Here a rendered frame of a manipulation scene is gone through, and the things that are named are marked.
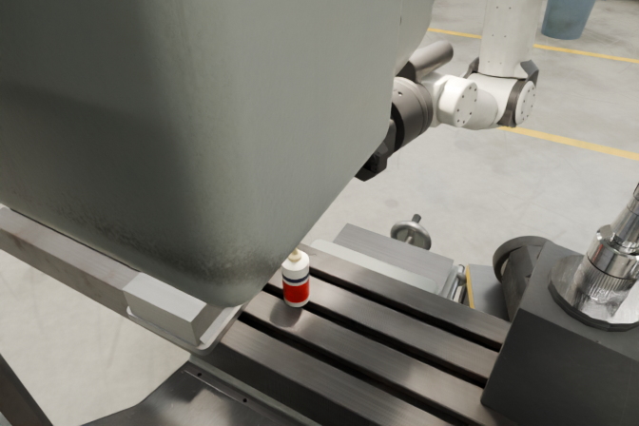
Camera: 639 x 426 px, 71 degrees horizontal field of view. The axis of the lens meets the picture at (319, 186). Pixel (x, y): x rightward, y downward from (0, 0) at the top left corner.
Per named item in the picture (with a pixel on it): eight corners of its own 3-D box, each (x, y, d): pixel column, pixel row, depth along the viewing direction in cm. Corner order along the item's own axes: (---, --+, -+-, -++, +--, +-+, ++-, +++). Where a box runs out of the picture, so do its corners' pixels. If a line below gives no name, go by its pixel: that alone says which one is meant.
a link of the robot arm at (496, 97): (423, 119, 76) (465, 128, 91) (481, 132, 70) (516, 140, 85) (439, 55, 74) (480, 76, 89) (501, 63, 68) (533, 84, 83)
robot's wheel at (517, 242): (550, 283, 144) (571, 238, 132) (553, 296, 140) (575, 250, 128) (485, 276, 147) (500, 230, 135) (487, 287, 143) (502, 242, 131)
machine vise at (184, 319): (256, 189, 91) (250, 144, 85) (320, 210, 86) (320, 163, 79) (125, 317, 66) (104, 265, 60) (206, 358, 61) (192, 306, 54)
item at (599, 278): (571, 293, 45) (591, 253, 41) (576, 262, 48) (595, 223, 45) (625, 312, 43) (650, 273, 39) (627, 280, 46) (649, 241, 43)
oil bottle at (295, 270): (292, 283, 72) (289, 232, 65) (314, 293, 70) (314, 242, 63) (279, 301, 69) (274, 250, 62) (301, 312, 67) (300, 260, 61)
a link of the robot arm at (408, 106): (296, 96, 54) (359, 67, 61) (299, 163, 60) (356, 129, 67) (380, 132, 47) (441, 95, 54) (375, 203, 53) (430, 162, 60)
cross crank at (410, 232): (394, 237, 132) (397, 206, 125) (433, 251, 128) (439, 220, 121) (372, 273, 121) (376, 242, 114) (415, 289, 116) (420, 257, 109)
